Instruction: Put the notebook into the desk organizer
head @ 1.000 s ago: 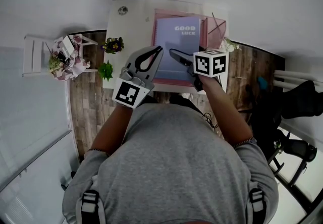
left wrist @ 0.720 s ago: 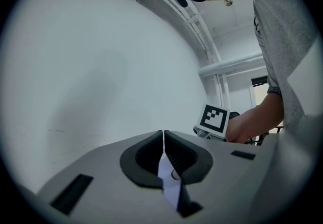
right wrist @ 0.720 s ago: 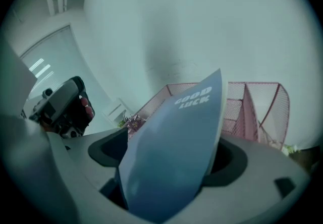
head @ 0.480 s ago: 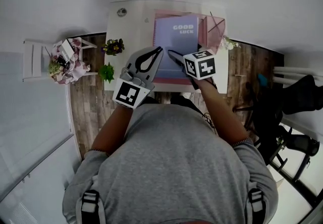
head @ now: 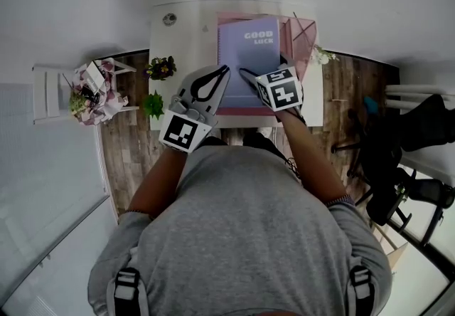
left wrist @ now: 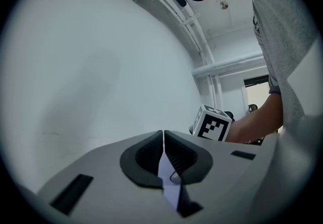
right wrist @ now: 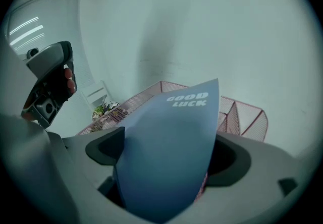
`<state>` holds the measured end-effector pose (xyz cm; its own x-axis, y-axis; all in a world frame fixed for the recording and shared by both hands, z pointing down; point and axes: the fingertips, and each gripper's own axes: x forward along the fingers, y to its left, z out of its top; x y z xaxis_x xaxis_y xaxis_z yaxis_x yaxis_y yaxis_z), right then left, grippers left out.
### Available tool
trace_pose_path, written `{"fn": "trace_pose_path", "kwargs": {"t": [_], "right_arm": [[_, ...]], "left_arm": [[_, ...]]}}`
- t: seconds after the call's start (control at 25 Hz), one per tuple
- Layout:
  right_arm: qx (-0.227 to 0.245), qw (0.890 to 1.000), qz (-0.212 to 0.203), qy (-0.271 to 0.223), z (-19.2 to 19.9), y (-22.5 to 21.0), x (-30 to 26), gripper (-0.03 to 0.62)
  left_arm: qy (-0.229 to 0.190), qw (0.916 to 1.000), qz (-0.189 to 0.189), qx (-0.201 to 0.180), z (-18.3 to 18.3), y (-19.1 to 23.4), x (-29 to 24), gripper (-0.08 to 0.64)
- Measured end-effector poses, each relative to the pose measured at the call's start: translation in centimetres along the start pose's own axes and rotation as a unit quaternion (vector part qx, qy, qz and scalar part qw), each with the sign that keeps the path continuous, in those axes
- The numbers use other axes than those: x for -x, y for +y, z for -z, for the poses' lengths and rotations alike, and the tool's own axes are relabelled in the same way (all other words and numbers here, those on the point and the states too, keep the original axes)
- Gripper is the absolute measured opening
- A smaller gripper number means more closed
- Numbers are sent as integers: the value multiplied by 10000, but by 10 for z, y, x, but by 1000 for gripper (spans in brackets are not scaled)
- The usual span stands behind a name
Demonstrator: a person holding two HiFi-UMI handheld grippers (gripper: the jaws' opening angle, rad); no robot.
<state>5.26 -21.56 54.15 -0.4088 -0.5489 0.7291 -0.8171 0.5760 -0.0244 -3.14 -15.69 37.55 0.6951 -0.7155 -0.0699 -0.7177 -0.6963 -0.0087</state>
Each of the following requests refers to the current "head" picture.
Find person's grey sweatshirt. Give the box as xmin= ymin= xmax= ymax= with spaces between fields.
xmin=87 ymin=145 xmax=394 ymax=316

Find white flower plant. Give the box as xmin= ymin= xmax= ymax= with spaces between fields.
xmin=311 ymin=44 xmax=341 ymax=67

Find person's right forearm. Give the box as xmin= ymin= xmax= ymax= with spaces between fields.
xmin=277 ymin=110 xmax=351 ymax=207

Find purple spiral notebook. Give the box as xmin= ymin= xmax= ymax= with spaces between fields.
xmin=217 ymin=16 xmax=282 ymax=110

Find right grey backpack strap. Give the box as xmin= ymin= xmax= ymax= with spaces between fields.
xmin=348 ymin=265 xmax=375 ymax=316

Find black cable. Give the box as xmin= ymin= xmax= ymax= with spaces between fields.
xmin=284 ymin=156 xmax=304 ymax=181

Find person's left forearm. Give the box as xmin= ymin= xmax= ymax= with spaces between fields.
xmin=127 ymin=145 xmax=188 ymax=221

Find black mesh office chair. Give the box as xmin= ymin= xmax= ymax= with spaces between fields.
xmin=365 ymin=167 xmax=455 ymax=248

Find person's black trousers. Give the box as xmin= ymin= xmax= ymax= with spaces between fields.
xmin=202 ymin=128 xmax=287 ymax=162

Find purple flower potted plant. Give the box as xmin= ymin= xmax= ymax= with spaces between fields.
xmin=143 ymin=56 xmax=178 ymax=82

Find white slatted stool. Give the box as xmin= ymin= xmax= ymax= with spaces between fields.
xmin=31 ymin=58 xmax=138 ymax=126

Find black office chair with jacket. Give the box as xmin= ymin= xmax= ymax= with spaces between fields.
xmin=332 ymin=93 xmax=455 ymax=199

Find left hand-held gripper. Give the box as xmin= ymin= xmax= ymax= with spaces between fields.
xmin=158 ymin=64 xmax=232 ymax=154

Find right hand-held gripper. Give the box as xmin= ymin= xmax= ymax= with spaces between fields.
xmin=238 ymin=53 xmax=304 ymax=112

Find beaded bracelet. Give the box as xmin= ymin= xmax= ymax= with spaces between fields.
xmin=325 ymin=194 xmax=357 ymax=208

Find teal object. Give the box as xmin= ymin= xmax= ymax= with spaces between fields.
xmin=364 ymin=96 xmax=381 ymax=114

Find green leafy potted plant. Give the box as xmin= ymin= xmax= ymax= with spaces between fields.
xmin=141 ymin=90 xmax=166 ymax=121

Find grey backpack strap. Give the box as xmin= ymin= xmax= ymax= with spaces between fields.
xmin=112 ymin=267 xmax=141 ymax=316
xmin=348 ymin=265 xmax=375 ymax=316

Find left grey backpack strap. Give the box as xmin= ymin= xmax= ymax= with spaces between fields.
xmin=112 ymin=267 xmax=141 ymax=316

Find white table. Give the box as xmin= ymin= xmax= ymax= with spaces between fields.
xmin=148 ymin=0 xmax=325 ymax=131

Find pink wire desk tray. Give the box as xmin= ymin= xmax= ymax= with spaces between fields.
xmin=215 ymin=11 xmax=319 ymax=117

